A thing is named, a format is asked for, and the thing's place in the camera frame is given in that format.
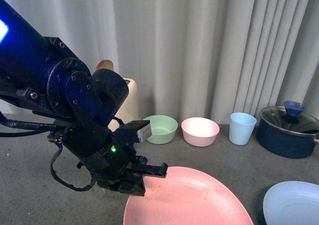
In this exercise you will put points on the dark blue pot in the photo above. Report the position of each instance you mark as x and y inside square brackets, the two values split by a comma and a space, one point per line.
[286, 144]

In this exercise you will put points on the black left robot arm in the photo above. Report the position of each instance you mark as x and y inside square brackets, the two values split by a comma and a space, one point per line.
[43, 75]

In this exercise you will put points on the light blue cup right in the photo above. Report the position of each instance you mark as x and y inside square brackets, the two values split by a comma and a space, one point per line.
[241, 128]

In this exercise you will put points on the pink bowl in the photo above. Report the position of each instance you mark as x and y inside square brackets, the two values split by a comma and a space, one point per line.
[199, 132]

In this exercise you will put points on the pink plate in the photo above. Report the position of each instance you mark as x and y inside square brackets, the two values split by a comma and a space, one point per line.
[185, 197]

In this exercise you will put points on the glass pot lid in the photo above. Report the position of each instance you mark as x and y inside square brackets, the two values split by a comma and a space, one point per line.
[290, 118]

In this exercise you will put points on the brown bread slice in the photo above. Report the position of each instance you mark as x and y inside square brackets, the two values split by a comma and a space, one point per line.
[105, 64]

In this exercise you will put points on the light blue plate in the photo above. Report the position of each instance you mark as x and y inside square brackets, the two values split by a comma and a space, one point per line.
[292, 203]

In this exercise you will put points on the cream white toaster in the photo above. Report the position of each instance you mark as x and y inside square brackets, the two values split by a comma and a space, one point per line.
[129, 111]

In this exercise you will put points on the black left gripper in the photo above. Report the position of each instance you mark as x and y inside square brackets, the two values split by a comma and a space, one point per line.
[112, 164]

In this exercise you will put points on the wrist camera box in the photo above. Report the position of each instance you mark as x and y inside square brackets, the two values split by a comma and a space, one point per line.
[134, 132]

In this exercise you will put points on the green bowl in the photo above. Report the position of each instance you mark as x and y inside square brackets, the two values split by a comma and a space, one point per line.
[163, 129]

